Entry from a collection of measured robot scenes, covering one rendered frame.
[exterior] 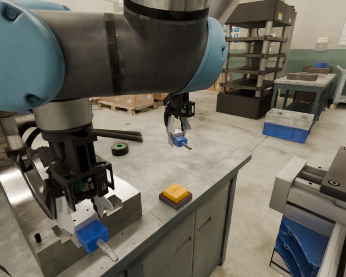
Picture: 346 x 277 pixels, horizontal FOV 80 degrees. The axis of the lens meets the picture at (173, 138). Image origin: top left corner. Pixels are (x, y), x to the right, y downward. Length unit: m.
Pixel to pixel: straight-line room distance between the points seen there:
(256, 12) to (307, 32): 2.67
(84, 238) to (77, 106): 0.24
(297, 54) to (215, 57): 6.56
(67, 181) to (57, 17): 0.20
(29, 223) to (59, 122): 0.35
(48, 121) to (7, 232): 0.49
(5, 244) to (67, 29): 0.61
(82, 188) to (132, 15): 0.25
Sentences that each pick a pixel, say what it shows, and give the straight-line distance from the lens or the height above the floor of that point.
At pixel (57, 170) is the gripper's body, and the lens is 0.36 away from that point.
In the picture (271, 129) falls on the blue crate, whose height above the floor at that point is 0.11.
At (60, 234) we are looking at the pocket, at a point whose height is 0.86.
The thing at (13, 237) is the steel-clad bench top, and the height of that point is 0.80.
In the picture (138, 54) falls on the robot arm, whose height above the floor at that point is 1.25.
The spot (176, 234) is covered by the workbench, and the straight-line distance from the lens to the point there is 0.85.
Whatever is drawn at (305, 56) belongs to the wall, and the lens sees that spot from 6.73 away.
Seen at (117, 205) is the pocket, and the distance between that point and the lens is 0.61.
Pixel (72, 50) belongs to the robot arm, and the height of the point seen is 1.25.
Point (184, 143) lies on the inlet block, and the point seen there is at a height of 0.94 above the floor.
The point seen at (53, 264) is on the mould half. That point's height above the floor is 0.84.
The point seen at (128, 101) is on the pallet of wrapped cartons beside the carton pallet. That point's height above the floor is 0.25.
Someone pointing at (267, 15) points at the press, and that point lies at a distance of 4.25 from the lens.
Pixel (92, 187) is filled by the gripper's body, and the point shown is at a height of 1.05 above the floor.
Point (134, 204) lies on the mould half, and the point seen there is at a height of 0.86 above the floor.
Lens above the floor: 1.25
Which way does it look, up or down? 23 degrees down
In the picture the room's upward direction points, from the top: straight up
